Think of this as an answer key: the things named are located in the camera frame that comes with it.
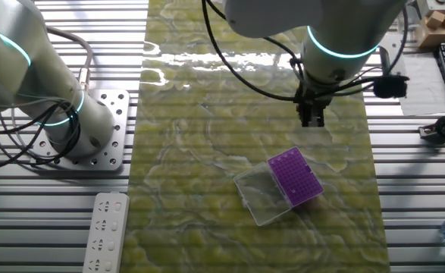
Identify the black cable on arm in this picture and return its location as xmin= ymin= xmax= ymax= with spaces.
xmin=201 ymin=0 xmax=411 ymax=103

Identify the purple pipette tip rack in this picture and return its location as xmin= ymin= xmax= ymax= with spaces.
xmin=267 ymin=146 xmax=324 ymax=208

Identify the white device with knob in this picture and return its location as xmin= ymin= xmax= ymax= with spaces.
xmin=417 ymin=0 xmax=445 ymax=12

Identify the white power strip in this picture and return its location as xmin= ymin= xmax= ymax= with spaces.
xmin=82 ymin=192 xmax=130 ymax=273

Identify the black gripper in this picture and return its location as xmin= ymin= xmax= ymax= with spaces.
xmin=295 ymin=80 xmax=335 ymax=128

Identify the small wooden cube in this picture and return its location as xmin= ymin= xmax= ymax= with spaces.
xmin=425 ymin=10 xmax=445 ymax=30

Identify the thick grey robot cable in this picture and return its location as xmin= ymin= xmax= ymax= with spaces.
xmin=45 ymin=26 xmax=94 ymax=92

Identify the metal robot mounting plate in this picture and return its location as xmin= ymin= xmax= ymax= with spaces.
xmin=30 ymin=89 xmax=131 ymax=171

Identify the white paper sheet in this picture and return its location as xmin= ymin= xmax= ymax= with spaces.
xmin=399 ymin=52 xmax=445 ymax=117

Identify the green marble pattern mat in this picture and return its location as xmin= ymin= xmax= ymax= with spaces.
xmin=119 ymin=0 xmax=392 ymax=273

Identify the black cable bundle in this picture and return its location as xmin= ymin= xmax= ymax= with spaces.
xmin=0 ymin=99 xmax=82 ymax=171

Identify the clear glass beaker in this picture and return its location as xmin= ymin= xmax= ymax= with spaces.
xmin=406 ymin=5 xmax=422 ymax=43

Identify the clear plastic rack lid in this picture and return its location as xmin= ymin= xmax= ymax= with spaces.
xmin=233 ymin=162 xmax=294 ymax=228

